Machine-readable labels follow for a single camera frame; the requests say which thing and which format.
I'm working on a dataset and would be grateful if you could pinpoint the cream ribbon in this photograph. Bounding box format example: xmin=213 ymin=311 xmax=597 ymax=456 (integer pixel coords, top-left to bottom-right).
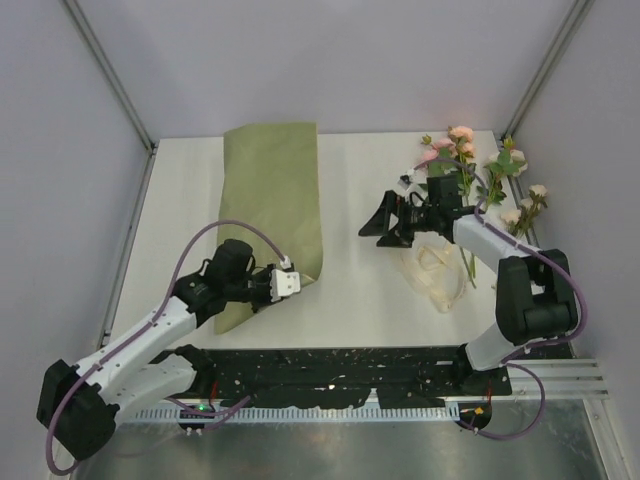
xmin=393 ymin=237 xmax=477 ymax=314

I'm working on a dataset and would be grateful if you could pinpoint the green wrapping paper sheet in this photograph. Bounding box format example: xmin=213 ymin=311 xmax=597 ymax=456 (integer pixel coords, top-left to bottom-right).
xmin=213 ymin=120 xmax=326 ymax=336

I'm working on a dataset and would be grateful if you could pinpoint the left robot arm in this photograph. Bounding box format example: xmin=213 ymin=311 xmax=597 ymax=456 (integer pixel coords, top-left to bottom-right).
xmin=36 ymin=239 xmax=301 ymax=461

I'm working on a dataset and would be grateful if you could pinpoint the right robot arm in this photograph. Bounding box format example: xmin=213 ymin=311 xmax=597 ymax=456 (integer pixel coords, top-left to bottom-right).
xmin=358 ymin=174 xmax=584 ymax=385

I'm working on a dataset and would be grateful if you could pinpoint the pink rose stem left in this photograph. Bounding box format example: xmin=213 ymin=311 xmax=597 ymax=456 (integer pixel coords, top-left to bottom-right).
xmin=416 ymin=133 xmax=479 ymax=289

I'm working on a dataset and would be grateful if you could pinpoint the pink rose stem middle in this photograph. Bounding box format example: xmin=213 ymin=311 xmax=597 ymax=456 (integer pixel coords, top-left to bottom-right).
xmin=447 ymin=126 xmax=476 ymax=201

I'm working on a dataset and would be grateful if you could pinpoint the pale pink rose stem right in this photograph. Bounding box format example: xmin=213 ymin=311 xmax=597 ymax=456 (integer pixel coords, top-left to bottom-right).
xmin=501 ymin=184 xmax=548 ymax=238

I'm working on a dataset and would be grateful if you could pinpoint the white rose stem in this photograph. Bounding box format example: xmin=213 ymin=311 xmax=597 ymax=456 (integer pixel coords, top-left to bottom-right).
xmin=476 ymin=136 xmax=528 ymax=210

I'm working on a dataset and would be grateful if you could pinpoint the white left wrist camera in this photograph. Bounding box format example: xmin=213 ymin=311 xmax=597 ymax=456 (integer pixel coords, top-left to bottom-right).
xmin=269 ymin=256 xmax=302 ymax=303

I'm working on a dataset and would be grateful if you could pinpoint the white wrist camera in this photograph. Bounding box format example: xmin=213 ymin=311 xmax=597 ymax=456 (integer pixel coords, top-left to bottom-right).
xmin=397 ymin=168 xmax=419 ymax=192
xmin=269 ymin=256 xmax=302 ymax=303

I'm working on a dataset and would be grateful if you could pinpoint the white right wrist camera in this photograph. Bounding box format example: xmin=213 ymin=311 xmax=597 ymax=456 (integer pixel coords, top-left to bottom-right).
xmin=397 ymin=168 xmax=419 ymax=192

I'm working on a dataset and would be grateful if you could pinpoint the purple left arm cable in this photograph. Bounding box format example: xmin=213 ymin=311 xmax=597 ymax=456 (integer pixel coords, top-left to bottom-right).
xmin=44 ymin=219 xmax=294 ymax=475

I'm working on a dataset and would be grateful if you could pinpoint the white slotted cable duct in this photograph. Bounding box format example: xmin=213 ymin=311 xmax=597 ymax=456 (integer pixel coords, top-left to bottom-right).
xmin=126 ymin=402 xmax=460 ymax=425

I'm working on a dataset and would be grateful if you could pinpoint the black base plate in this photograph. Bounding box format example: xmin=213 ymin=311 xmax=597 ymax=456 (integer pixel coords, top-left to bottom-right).
xmin=173 ymin=345 xmax=512 ymax=409

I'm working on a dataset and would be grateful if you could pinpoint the aluminium front rail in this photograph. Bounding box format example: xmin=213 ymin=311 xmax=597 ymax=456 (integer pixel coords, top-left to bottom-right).
xmin=504 ymin=357 xmax=611 ymax=401

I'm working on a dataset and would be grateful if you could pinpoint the right aluminium frame post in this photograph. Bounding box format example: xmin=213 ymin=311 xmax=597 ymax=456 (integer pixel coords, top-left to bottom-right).
xmin=497 ymin=0 xmax=595 ymax=140

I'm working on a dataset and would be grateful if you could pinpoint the aluminium frame post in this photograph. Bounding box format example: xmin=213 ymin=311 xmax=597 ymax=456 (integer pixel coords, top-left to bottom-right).
xmin=497 ymin=0 xmax=595 ymax=140
xmin=60 ymin=0 xmax=156 ymax=154

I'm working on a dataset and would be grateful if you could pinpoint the left aluminium frame post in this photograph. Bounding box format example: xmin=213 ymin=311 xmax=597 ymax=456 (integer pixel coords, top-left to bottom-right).
xmin=60 ymin=0 xmax=156 ymax=154

